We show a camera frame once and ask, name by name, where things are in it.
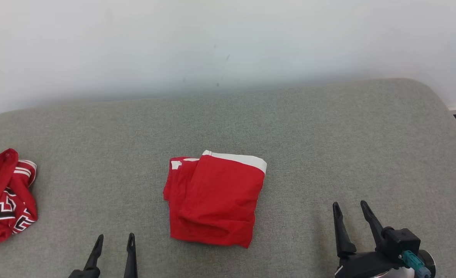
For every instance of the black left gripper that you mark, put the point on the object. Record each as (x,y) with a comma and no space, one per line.
(87,274)

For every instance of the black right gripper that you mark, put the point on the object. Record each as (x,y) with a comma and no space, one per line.
(367,266)

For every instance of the red jersey black white print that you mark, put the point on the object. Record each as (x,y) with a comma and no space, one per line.
(0,181)

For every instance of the red shorts white waistband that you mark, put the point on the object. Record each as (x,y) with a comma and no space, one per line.
(216,200)

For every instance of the grey fabric sofa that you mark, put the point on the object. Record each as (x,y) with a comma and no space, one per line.
(228,127)

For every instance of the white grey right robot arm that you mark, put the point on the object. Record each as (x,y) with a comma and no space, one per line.
(390,275)

